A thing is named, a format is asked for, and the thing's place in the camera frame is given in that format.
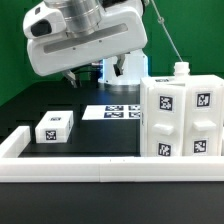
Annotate white cabinet top block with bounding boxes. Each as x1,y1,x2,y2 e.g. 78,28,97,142
35,111,74,143

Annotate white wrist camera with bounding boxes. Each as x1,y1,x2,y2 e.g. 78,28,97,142
23,2,66,39

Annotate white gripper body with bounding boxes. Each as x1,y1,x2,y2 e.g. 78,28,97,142
27,8,147,76

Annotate white U-shaped workspace fence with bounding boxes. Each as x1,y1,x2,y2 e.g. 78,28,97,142
0,126,224,182

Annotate white cabinet body box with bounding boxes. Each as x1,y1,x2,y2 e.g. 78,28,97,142
139,61,224,158

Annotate white base marker sheet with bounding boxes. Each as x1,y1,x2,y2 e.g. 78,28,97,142
82,104,140,120

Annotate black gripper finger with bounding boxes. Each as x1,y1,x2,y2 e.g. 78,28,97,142
63,70,77,88
113,54,125,77

